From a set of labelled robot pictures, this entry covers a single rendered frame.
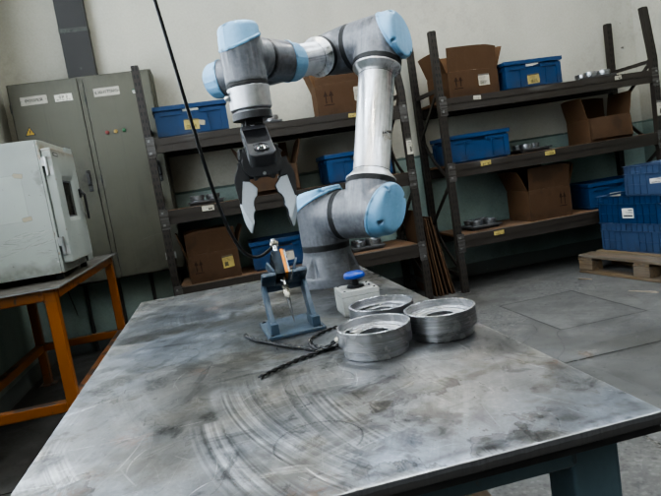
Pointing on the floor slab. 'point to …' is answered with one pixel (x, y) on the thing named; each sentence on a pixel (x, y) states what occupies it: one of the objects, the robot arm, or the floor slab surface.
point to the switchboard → (102, 153)
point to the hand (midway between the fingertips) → (272, 223)
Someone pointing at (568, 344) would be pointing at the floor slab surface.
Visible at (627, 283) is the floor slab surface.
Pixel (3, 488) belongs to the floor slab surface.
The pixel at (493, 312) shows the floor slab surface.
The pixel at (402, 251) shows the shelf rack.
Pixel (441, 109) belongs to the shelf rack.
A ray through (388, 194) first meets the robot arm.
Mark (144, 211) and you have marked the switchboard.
